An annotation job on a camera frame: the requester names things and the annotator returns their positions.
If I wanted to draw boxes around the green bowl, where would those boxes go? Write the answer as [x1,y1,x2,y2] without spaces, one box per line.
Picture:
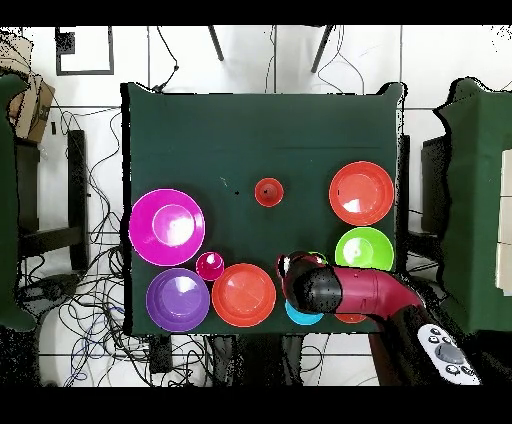
[334,226,395,272]

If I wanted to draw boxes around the black power box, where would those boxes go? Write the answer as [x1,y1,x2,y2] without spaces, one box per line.
[148,335,174,375]

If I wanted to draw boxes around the black square floor frame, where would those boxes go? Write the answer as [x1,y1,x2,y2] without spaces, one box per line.
[54,25,115,76]

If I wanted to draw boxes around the cardboard box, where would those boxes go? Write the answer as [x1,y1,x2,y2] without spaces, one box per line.
[0,31,56,144]

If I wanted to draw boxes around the grey pedestal leg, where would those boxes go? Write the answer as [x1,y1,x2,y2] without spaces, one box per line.
[17,273,83,317]

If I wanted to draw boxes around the wide orange bowl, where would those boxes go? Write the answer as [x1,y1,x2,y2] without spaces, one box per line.
[211,262,278,329]
[328,160,396,227]

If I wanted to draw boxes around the orange cup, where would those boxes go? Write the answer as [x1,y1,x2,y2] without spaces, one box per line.
[254,177,285,208]

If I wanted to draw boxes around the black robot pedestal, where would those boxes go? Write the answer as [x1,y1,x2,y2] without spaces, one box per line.
[207,333,321,387]

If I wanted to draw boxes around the black camera tripod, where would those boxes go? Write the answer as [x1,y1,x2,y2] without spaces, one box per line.
[206,25,336,74]

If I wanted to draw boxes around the black cable with plug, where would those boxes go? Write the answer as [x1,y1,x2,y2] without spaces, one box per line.
[150,25,180,94]

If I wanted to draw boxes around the tangle of black cables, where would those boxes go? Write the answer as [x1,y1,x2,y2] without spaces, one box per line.
[15,107,213,387]

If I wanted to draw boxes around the small blue bowl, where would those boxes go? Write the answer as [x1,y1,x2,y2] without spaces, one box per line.
[284,299,325,326]

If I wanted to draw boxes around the crimson red cup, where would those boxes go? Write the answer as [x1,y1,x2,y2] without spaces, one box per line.
[195,251,226,282]

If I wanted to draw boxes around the black stand frame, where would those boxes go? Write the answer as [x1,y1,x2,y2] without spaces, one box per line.
[15,129,91,273]
[419,135,451,237]

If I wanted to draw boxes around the white boxes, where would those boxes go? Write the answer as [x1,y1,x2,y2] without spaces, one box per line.
[495,148,512,297]

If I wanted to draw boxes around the purple bowl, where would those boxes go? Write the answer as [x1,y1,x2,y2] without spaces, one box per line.
[145,267,212,334]

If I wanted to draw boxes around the large pink bowl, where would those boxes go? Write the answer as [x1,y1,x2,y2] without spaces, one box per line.
[128,188,206,268]

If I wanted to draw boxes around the green cloth side table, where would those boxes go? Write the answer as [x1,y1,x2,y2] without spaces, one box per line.
[0,73,39,331]
[433,77,512,339]

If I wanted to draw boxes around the dark green tablecloth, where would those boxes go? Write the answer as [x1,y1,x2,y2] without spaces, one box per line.
[120,81,406,337]

